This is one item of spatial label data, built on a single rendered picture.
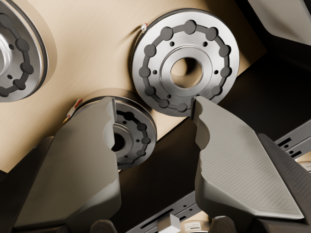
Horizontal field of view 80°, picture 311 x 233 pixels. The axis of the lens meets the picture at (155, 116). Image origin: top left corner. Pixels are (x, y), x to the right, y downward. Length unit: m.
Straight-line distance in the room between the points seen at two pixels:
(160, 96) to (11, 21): 0.14
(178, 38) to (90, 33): 0.09
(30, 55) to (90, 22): 0.06
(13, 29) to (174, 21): 0.13
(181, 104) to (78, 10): 0.13
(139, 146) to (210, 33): 0.14
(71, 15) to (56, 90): 0.08
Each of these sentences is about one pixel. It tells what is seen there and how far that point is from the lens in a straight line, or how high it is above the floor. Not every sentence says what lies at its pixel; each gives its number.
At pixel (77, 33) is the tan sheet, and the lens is 0.22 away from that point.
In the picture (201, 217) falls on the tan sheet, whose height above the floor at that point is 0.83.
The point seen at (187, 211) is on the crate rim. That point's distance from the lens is 0.20.
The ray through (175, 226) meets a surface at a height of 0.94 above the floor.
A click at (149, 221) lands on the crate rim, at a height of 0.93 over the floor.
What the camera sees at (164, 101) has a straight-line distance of 0.20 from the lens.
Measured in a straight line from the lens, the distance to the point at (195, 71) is 0.20.
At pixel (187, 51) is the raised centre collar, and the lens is 0.17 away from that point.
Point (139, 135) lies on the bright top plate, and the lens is 0.22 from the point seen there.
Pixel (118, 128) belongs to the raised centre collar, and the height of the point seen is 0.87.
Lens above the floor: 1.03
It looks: 58 degrees down
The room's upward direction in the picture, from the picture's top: 176 degrees clockwise
